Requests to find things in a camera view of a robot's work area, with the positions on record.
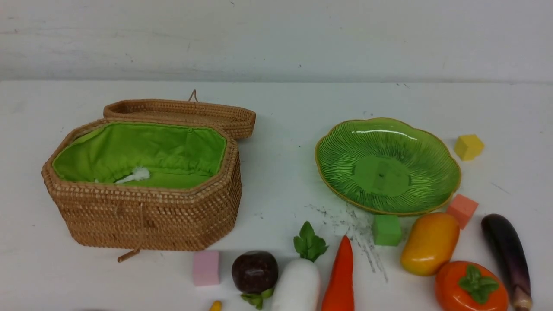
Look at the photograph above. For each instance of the dark purple mangosteen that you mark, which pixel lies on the dark purple mangosteen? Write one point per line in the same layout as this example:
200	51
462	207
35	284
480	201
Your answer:
255	274

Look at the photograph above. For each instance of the white radish with leaves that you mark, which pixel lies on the white radish with leaves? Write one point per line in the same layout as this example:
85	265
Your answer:
299	285

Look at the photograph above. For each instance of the red chili pepper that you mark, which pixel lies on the red chili pepper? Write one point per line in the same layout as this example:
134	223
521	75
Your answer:
339	295

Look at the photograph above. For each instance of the yellow banana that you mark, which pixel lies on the yellow banana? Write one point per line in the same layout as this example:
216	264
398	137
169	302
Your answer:
216	306

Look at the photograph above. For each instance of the yellow orange mango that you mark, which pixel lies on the yellow orange mango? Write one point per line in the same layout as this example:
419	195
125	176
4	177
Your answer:
431	244

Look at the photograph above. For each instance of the orange persimmon with leaves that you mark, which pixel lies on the orange persimmon with leaves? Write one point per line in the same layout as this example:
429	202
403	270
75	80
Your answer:
467	286

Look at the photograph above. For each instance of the purple eggplant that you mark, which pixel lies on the purple eggplant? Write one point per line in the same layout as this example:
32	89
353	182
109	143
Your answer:
504	242

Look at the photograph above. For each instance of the green glass leaf plate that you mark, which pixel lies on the green glass leaf plate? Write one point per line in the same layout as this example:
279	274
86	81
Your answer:
385	166

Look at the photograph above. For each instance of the pink foam cube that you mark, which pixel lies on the pink foam cube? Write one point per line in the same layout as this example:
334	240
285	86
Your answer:
205	268

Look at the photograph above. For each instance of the green foam cube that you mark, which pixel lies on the green foam cube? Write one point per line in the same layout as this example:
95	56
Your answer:
386	230

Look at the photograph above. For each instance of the woven rattan basket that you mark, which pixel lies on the woven rattan basket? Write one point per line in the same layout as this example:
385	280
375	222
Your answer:
138	184

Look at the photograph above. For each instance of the yellow foam cube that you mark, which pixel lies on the yellow foam cube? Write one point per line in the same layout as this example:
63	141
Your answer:
468	147

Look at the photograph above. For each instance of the orange foam cube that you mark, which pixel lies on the orange foam cube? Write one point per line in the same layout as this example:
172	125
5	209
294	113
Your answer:
462	208

